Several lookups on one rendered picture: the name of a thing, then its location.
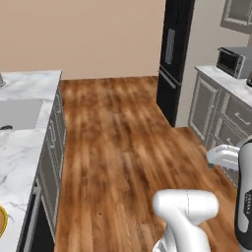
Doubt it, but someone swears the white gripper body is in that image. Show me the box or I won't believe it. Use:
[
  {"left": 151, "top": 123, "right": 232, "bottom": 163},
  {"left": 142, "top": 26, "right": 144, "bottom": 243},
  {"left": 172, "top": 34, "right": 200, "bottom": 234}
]
[{"left": 206, "top": 144, "right": 241, "bottom": 171}]

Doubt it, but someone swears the grey base cabinet door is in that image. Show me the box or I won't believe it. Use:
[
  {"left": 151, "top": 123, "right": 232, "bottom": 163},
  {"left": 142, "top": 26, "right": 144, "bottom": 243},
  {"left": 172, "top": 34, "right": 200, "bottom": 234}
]
[{"left": 188, "top": 72, "right": 221, "bottom": 143}]

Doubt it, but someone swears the grey island cabinet run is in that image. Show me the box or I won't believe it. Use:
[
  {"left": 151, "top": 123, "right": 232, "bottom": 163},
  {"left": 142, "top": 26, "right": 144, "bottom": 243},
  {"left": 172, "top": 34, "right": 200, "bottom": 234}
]
[{"left": 33, "top": 72, "right": 68, "bottom": 242}]

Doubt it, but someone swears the grey drawer front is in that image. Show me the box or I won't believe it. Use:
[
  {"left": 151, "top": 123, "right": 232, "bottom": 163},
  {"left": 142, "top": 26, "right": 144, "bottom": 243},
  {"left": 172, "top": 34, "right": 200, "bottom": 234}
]
[
  {"left": 212, "top": 115, "right": 248, "bottom": 150},
  {"left": 221, "top": 93, "right": 252, "bottom": 136}
]

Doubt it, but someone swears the dark countertop appliance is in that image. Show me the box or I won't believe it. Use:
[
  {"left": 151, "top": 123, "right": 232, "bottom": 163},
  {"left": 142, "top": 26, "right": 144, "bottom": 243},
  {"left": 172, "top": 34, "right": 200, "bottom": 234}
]
[{"left": 245, "top": 70, "right": 252, "bottom": 89}]

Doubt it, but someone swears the black fridge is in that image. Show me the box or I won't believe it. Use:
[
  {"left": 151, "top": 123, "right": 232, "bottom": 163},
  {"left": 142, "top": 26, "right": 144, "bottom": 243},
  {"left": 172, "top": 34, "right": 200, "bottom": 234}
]
[{"left": 156, "top": 0, "right": 197, "bottom": 128}]

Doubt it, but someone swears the grey toaster oven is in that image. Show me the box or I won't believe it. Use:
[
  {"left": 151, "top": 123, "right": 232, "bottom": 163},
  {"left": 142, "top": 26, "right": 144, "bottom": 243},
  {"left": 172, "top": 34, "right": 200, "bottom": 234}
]
[{"left": 216, "top": 46, "right": 252, "bottom": 80}]

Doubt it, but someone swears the black dishwasher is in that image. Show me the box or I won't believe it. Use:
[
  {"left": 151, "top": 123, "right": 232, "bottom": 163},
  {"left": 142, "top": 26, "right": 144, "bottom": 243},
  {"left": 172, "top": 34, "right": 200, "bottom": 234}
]
[{"left": 17, "top": 185, "right": 56, "bottom": 252}]

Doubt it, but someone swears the grey sink basin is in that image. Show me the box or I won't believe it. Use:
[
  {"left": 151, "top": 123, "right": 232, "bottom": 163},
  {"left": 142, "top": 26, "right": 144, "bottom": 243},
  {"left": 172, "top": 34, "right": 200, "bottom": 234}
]
[{"left": 0, "top": 99, "right": 44, "bottom": 131}]

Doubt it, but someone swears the yellow round plate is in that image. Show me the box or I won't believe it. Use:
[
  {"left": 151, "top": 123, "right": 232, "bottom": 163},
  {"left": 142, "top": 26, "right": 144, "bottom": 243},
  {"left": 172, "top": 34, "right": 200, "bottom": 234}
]
[{"left": 0, "top": 205, "right": 9, "bottom": 238}]

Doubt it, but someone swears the silver drawer handle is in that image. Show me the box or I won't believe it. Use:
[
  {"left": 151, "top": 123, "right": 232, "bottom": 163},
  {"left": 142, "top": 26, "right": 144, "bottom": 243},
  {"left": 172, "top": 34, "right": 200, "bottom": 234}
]
[
  {"left": 225, "top": 137, "right": 238, "bottom": 148},
  {"left": 233, "top": 111, "right": 251, "bottom": 127}
]

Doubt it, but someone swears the grey wall cabinet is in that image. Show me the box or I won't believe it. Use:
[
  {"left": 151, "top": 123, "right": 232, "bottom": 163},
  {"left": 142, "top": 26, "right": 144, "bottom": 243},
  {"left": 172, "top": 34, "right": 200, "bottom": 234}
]
[{"left": 220, "top": 0, "right": 252, "bottom": 35}]

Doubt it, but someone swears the silver dishwasher handle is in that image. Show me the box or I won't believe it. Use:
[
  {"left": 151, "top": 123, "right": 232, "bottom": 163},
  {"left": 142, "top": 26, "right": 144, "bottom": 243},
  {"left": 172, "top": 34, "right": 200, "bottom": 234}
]
[{"left": 23, "top": 186, "right": 42, "bottom": 252}]

